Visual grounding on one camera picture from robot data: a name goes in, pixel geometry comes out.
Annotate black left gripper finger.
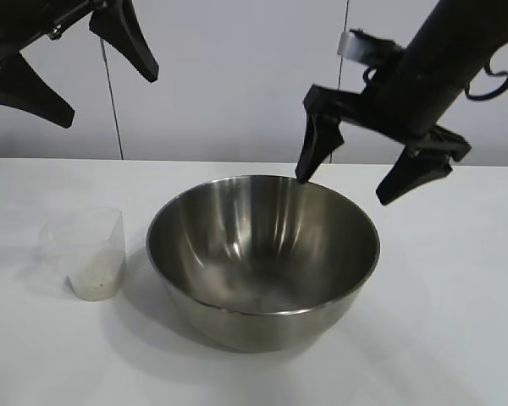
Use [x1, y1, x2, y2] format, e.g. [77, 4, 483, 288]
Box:
[87, 0, 160, 84]
[0, 51, 76, 130]

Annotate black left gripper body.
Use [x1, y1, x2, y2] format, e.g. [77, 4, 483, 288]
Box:
[0, 0, 120, 85]

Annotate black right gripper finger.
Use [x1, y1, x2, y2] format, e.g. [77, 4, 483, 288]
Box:
[375, 145, 453, 207]
[295, 109, 345, 184]

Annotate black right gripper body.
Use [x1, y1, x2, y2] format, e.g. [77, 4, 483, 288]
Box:
[303, 47, 490, 163]

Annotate stainless steel mixing bowl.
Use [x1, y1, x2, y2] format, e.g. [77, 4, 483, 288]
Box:
[146, 175, 382, 354]

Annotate clear plastic measuring cup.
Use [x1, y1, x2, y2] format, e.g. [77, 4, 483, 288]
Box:
[40, 206, 126, 302]

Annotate white rice grains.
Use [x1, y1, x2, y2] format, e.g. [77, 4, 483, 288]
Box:
[67, 249, 122, 302]

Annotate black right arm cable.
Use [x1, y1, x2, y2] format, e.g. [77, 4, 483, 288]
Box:
[464, 53, 508, 102]

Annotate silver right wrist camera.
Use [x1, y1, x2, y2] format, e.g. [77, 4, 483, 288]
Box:
[336, 28, 401, 69]

